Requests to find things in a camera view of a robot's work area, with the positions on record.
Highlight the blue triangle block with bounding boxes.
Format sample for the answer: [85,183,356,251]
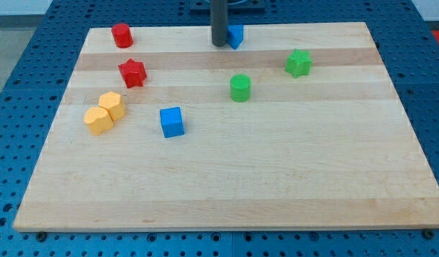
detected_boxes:
[226,25,244,50]

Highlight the red star block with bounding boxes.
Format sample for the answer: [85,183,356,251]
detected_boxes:
[118,59,147,89]

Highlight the green star block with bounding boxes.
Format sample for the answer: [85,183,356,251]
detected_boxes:
[285,49,312,79]

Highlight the blue cube block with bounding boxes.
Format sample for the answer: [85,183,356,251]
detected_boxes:
[159,106,185,138]

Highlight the green cylinder block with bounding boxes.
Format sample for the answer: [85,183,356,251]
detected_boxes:
[230,74,251,102]

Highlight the wooden board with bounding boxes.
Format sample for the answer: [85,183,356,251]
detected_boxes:
[13,22,439,233]

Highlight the yellow hexagon block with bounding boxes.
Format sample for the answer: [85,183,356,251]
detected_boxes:
[99,91,126,121]

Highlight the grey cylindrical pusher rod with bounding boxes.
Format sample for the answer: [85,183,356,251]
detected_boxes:
[210,0,228,46]

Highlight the yellow heart block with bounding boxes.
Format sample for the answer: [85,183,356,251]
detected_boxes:
[84,106,114,136]

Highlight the red cylinder block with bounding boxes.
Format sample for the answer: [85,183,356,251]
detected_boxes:
[111,23,133,49]

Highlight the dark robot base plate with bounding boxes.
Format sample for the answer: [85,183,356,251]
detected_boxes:
[187,0,266,13]

